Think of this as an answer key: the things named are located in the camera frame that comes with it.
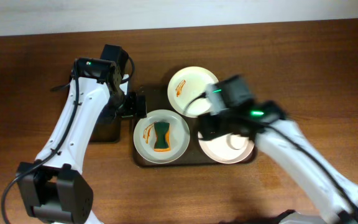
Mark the grey-white plate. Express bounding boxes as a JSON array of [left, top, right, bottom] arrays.
[[133, 110, 190, 164]]

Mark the pinkish plate with sauce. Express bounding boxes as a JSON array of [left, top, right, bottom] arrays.
[[198, 134, 254, 164]]

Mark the large brown tray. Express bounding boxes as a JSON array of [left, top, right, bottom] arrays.
[[131, 83, 257, 168]]

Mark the small dark tray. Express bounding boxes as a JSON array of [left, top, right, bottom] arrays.
[[89, 118, 121, 143]]

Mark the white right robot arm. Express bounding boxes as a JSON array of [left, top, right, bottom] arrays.
[[198, 101, 358, 223]]

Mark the cream plate with sauce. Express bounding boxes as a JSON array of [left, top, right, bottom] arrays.
[[167, 66, 219, 118]]

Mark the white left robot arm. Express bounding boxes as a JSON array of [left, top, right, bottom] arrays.
[[13, 58, 146, 223]]

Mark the green orange sponge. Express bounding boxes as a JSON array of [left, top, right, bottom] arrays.
[[154, 121, 170, 152]]

